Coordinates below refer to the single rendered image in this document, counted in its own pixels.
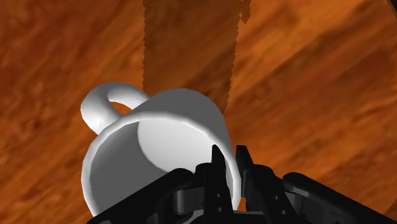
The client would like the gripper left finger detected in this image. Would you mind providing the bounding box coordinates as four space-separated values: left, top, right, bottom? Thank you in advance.
87 144 234 224

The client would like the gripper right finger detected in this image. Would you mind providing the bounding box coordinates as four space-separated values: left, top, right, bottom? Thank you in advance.
235 144 395 224

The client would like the white mug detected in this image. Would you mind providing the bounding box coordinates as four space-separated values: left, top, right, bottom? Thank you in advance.
80 81 242 218

